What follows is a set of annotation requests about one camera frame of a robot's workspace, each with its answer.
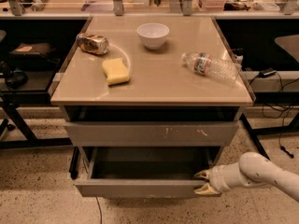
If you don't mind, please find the clear plastic water bottle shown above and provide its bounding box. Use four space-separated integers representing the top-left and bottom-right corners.
181 52 241 83

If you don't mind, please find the grey top drawer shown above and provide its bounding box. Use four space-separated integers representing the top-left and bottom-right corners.
65 121 238 147

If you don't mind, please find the black power adapter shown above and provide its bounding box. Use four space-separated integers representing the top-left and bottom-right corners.
258 68 277 78

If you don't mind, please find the white bowl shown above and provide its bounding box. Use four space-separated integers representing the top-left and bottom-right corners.
136 22 169 49

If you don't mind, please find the yellow sponge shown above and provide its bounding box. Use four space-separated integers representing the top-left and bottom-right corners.
102 58 130 86

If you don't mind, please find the grey drawer cabinet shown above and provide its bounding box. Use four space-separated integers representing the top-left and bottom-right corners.
50 15 254 198

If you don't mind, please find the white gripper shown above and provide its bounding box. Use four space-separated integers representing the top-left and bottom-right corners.
193 162 249 196

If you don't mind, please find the grey drawer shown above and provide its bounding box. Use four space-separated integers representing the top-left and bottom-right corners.
65 121 238 147
76 147 219 199

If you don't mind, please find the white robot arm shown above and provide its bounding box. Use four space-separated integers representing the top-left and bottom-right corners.
194 152 299 202

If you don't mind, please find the black cable on floor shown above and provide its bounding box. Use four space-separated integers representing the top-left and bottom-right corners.
95 197 104 224

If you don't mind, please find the crushed metallic can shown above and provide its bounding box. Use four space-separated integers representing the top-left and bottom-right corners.
76 33 109 55

